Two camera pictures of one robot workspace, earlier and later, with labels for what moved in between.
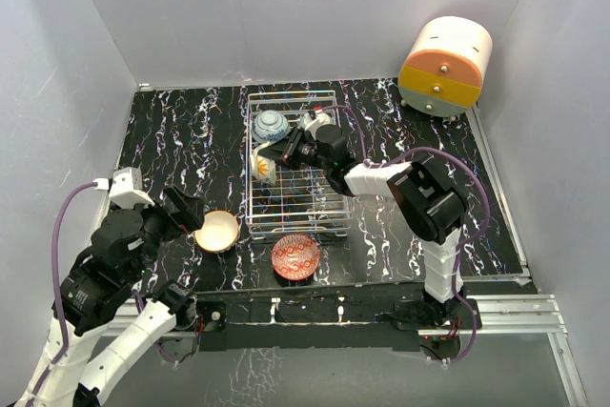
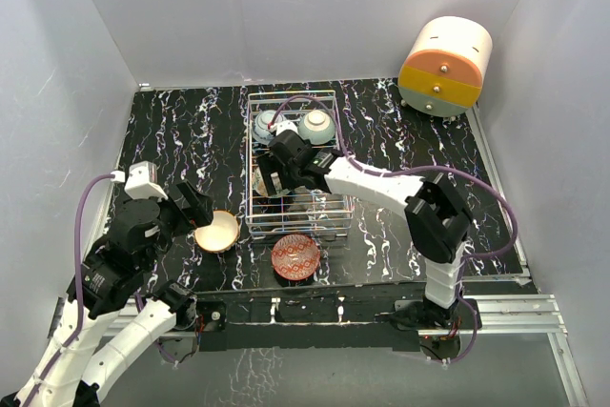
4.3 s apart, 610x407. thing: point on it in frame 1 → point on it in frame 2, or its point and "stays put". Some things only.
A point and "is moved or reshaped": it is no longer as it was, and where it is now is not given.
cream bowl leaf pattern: (263, 169) is moved or reshaped
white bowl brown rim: (218, 233) stays put
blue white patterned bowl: (269, 125) stays put
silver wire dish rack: (302, 203) stays put
